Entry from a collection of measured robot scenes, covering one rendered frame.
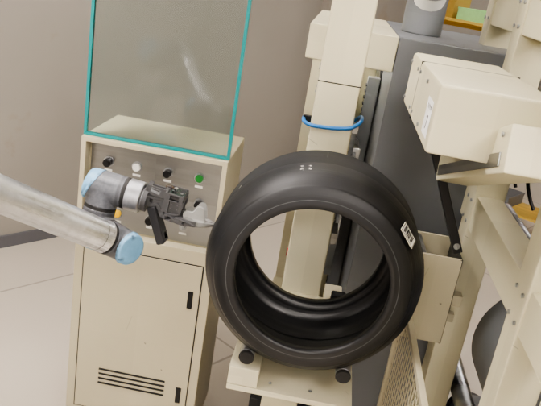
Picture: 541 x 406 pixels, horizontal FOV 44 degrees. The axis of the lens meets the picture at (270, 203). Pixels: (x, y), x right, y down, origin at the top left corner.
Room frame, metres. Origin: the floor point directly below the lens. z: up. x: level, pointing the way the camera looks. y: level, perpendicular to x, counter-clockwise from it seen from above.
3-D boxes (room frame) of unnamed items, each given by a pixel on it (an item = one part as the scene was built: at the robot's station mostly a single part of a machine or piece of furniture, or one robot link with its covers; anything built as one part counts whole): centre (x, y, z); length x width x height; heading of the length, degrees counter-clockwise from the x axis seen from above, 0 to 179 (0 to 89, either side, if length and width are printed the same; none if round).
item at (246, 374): (1.81, -0.01, 0.83); 0.36 x 0.09 x 0.06; 176
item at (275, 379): (1.81, -0.15, 0.80); 0.37 x 0.36 x 0.02; 86
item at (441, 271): (2.00, -0.55, 1.05); 0.20 x 0.15 x 0.30; 176
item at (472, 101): (1.66, -0.44, 1.71); 0.61 x 0.25 x 0.15; 176
